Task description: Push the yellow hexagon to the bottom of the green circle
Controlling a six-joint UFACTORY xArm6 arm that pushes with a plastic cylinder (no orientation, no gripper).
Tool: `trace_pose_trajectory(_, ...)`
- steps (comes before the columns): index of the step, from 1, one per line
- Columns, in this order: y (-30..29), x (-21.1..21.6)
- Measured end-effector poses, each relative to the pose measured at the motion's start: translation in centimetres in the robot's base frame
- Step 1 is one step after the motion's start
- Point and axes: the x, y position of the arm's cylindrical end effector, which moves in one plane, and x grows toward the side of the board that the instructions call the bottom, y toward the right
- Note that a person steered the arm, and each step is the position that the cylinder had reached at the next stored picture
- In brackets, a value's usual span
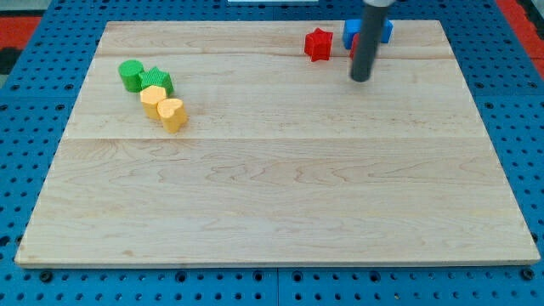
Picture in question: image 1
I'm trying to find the blue cube block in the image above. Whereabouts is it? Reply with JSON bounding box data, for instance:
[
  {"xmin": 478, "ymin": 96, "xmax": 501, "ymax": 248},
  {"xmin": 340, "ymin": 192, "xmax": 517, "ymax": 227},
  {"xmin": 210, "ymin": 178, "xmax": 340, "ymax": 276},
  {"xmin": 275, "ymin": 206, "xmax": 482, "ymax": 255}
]
[{"xmin": 342, "ymin": 19, "xmax": 362, "ymax": 49}]

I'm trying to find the wooden board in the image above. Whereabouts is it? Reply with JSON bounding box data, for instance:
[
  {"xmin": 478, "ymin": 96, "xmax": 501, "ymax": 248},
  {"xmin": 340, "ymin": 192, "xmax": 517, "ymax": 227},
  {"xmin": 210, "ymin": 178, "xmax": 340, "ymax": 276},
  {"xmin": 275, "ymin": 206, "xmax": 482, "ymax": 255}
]
[{"xmin": 15, "ymin": 20, "xmax": 540, "ymax": 269}]

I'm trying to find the red block behind rod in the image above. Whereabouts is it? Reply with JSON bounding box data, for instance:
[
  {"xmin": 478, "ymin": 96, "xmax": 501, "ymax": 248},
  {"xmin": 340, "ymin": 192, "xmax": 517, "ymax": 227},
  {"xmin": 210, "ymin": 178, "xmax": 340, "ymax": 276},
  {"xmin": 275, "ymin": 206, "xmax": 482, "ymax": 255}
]
[{"xmin": 349, "ymin": 33, "xmax": 360, "ymax": 59}]

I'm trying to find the green star block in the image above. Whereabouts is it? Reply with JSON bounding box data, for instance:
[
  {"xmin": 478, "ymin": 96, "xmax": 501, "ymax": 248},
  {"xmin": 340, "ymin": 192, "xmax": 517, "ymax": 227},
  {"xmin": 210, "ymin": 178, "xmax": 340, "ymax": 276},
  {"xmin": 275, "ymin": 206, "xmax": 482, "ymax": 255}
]
[{"xmin": 139, "ymin": 67, "xmax": 174, "ymax": 95}]

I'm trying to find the green circle block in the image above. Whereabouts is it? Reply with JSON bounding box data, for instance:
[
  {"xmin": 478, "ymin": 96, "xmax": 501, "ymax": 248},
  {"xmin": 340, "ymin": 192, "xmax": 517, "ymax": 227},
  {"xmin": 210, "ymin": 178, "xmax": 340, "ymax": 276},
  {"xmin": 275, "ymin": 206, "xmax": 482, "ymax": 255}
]
[{"xmin": 117, "ymin": 59, "xmax": 145, "ymax": 93}]

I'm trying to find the yellow heart block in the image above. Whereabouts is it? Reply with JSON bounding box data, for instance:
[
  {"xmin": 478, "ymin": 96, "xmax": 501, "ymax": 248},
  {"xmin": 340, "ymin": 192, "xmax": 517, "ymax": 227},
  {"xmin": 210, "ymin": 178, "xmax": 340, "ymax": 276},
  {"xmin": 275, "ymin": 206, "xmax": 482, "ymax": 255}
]
[{"xmin": 157, "ymin": 99, "xmax": 188, "ymax": 133}]

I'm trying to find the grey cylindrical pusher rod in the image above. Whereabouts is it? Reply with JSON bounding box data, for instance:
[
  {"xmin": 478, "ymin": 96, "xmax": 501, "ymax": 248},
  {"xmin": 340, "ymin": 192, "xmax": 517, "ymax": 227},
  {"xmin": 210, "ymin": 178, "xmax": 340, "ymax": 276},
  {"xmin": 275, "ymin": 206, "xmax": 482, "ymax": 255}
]
[{"xmin": 350, "ymin": 0, "xmax": 395, "ymax": 82}]

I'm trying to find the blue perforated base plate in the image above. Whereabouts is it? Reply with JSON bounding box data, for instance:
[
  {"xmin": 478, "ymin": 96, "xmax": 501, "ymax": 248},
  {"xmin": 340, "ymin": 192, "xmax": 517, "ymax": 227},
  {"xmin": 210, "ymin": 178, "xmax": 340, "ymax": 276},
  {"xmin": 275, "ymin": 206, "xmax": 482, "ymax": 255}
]
[{"xmin": 1, "ymin": 1, "xmax": 543, "ymax": 305}]

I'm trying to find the red star block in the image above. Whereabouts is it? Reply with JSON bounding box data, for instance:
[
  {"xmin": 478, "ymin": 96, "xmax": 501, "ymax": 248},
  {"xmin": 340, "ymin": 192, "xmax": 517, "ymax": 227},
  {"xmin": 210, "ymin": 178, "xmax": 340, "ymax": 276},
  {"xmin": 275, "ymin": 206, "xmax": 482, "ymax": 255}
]
[{"xmin": 304, "ymin": 28, "xmax": 333, "ymax": 62}]

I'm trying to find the blue block right of rod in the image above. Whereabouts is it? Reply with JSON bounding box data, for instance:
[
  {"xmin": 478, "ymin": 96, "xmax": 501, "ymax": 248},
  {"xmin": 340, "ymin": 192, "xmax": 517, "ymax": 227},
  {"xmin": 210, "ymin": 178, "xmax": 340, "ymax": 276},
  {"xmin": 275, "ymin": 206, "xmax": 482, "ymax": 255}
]
[{"xmin": 381, "ymin": 19, "xmax": 394, "ymax": 43}]

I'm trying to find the yellow hexagon block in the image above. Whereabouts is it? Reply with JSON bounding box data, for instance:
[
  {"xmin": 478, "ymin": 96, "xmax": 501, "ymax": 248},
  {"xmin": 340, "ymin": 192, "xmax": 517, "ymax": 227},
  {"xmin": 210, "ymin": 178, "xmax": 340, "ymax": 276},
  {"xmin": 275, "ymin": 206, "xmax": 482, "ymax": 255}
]
[{"xmin": 139, "ymin": 85, "xmax": 167, "ymax": 120}]

